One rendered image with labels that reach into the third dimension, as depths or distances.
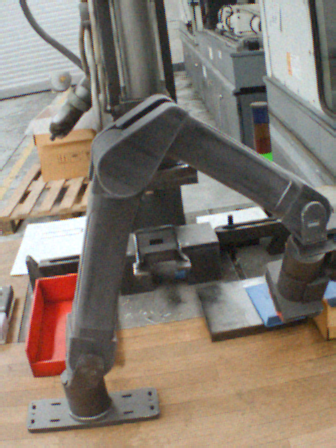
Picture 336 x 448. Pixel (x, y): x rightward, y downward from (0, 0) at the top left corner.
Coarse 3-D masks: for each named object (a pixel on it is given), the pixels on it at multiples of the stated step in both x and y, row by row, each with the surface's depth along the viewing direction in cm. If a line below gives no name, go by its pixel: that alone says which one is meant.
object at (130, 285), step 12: (192, 252) 113; (204, 252) 114; (216, 252) 114; (132, 264) 113; (192, 264) 114; (204, 264) 115; (216, 264) 115; (132, 276) 114; (144, 276) 114; (192, 276) 115; (204, 276) 116; (216, 276) 116; (132, 288) 115; (144, 288) 115
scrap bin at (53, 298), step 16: (48, 288) 114; (64, 288) 114; (32, 304) 104; (48, 304) 114; (64, 304) 114; (32, 320) 99; (48, 320) 109; (64, 320) 108; (32, 336) 96; (48, 336) 103; (64, 336) 103; (32, 352) 94; (48, 352) 98; (64, 352) 98; (32, 368) 92; (48, 368) 92; (64, 368) 92
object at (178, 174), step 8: (168, 160) 105; (160, 168) 107; (168, 168) 107; (176, 168) 107; (184, 168) 107; (192, 168) 107; (152, 176) 107; (160, 176) 107; (168, 176) 107; (176, 176) 107; (184, 176) 108; (192, 176) 108; (152, 184) 108; (160, 184) 108; (168, 184) 108; (176, 184) 108; (184, 184) 108; (192, 184) 108; (152, 192) 112
